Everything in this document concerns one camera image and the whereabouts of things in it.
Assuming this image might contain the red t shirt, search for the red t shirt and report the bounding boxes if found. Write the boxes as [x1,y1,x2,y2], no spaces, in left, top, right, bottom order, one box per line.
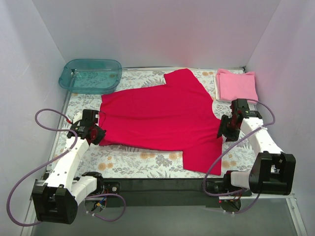
[99,69,222,175]

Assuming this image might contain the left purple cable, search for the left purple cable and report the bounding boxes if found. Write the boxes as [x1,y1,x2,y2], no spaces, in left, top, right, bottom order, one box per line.
[6,109,127,226]

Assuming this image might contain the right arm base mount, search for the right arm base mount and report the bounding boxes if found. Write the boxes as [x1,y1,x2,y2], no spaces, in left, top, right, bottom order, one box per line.
[202,179,252,197]

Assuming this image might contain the teal transparent plastic bin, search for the teal transparent plastic bin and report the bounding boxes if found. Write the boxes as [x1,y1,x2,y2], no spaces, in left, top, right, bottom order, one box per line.
[59,59,122,95]

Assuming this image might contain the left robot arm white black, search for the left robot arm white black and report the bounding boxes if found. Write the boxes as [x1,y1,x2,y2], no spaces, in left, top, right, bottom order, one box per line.
[31,109,105,224]

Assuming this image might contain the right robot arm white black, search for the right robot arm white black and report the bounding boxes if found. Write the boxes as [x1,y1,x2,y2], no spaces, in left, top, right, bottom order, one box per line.
[217,99,296,195]

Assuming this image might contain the folded pink t shirt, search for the folded pink t shirt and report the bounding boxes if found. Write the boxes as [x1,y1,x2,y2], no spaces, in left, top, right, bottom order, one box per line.
[216,69,258,102]

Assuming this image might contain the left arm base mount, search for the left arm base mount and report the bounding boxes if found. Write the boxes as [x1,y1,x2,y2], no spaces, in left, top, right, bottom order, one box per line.
[98,181,121,194]

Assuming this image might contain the folded white t shirt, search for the folded white t shirt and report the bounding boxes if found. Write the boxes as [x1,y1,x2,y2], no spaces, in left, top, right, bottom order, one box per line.
[214,76,229,103]

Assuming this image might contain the aluminium frame rail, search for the aluminium frame rail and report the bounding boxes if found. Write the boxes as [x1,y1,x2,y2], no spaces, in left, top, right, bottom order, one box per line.
[34,180,295,199]

